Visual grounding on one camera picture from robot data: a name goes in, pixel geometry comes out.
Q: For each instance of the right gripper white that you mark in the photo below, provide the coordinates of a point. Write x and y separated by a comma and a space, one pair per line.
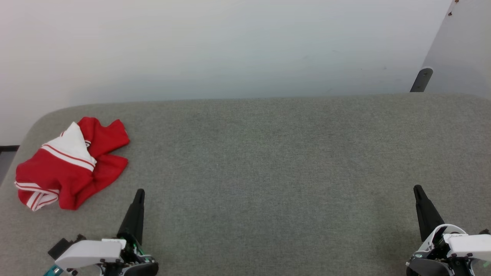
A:
468, 247

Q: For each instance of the black furniture leg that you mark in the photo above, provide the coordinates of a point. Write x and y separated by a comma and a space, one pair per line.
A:
421, 79

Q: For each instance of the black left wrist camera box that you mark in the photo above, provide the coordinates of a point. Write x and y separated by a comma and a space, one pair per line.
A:
61, 246

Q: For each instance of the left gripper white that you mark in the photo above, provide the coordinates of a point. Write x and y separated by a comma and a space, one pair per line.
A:
92, 253

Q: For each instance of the white panel board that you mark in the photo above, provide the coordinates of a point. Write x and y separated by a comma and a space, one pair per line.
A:
464, 50

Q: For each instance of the red white sports shirt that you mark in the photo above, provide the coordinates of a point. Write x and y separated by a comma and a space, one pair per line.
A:
69, 180

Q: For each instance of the black baseboard strip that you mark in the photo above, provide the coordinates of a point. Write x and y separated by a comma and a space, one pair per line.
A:
8, 148

